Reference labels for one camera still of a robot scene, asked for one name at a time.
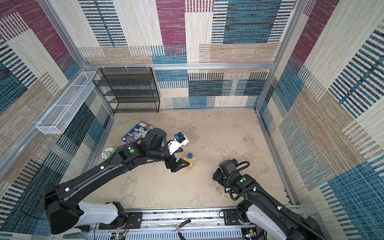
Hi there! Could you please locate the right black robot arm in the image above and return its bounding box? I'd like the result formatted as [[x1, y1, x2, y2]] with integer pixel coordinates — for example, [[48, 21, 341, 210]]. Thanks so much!
[[213, 159, 325, 240]]

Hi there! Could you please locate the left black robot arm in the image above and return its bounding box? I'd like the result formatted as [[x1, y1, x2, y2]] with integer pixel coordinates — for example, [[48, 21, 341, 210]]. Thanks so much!
[[43, 128, 189, 235]]

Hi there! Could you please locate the white wire basket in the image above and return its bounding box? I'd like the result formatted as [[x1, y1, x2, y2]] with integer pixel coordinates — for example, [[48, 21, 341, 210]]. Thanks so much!
[[37, 72, 96, 135]]

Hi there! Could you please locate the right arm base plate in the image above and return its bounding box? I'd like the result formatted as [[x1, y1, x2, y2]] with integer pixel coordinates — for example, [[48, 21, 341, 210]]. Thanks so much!
[[219, 209, 250, 226]]

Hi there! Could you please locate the aluminium front rail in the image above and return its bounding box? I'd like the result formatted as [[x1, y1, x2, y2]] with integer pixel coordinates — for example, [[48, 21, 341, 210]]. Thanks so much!
[[50, 205, 310, 240]]

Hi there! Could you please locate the plain wood block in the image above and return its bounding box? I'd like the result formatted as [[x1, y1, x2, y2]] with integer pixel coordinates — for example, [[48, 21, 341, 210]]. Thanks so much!
[[190, 157, 197, 167]]

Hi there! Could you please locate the black wire shelf rack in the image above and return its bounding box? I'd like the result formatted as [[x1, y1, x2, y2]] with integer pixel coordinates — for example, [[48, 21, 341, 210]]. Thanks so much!
[[93, 67, 161, 114]]

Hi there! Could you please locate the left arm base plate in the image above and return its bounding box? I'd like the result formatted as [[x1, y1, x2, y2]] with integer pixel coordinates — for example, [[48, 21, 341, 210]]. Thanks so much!
[[98, 212, 143, 230]]

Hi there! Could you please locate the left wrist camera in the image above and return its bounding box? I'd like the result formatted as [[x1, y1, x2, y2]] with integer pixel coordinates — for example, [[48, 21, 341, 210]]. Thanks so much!
[[168, 132, 189, 155]]

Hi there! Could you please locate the blue comic book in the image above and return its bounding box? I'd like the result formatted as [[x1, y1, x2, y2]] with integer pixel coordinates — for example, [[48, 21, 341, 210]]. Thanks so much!
[[121, 122, 153, 144]]

